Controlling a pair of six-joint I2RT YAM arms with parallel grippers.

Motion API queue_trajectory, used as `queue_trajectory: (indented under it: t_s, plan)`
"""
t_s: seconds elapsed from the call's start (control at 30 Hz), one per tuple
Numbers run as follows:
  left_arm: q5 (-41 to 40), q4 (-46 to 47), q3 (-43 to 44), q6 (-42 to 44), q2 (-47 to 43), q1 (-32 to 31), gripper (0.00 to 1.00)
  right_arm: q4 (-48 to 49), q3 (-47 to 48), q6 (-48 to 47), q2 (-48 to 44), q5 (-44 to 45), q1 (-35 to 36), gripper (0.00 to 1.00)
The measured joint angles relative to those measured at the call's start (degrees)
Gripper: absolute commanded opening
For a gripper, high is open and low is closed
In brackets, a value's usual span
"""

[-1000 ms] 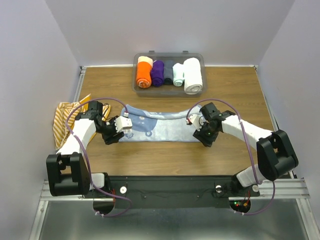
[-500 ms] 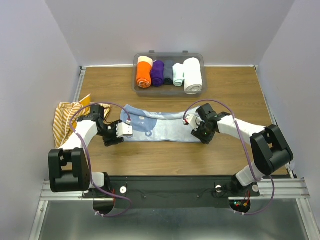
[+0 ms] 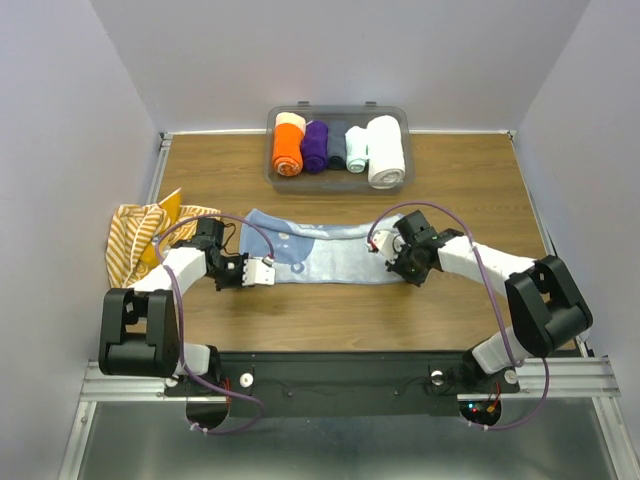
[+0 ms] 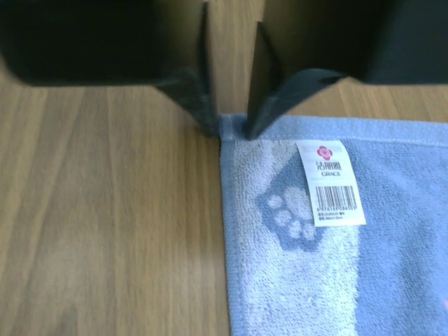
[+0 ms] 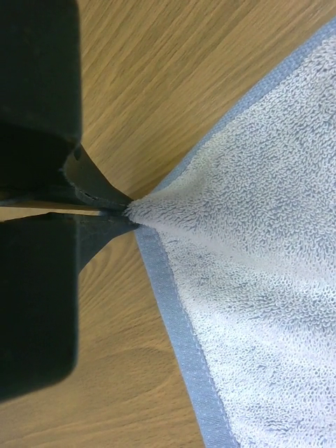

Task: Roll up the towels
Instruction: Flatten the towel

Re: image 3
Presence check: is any light blue towel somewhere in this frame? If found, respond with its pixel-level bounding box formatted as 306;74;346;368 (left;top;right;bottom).
239;209;402;285

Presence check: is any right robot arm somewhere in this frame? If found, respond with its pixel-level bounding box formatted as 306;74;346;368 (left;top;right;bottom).
368;210;593;390

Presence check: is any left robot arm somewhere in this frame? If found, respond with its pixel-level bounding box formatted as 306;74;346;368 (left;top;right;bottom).
98;218;249;394

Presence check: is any white rolled towel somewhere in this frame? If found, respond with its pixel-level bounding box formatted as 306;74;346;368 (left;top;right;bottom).
366;115;405;189

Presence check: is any yellow striped towel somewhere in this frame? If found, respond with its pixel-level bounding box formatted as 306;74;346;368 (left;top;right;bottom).
105;188;218;288

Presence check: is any dark grey rolled towel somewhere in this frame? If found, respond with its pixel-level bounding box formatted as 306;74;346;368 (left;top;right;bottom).
327;120;347;170

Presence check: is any orange rolled towel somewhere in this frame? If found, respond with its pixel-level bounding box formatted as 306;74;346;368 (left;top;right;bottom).
271;112;306;177

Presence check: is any mint rolled towel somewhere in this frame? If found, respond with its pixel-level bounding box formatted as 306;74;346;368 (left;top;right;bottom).
345;126;368;174

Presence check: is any clear plastic bin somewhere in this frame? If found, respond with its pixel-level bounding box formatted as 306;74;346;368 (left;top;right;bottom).
263;102;415;195

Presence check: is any purple rolled towel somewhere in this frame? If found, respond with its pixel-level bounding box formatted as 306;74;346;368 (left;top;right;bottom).
300;120;328;174

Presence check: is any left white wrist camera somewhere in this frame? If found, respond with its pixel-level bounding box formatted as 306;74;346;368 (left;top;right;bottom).
242;257;276;287

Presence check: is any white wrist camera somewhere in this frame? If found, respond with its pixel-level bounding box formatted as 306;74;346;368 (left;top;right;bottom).
369;230;404;262
242;257;276;287

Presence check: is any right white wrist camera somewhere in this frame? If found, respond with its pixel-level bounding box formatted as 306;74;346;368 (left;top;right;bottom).
369;230;404;262

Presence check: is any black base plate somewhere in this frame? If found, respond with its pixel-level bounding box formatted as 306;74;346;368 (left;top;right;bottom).
164;350;521;419

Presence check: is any aluminium frame rail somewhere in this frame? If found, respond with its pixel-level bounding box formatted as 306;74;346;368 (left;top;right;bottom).
60;131;624;479

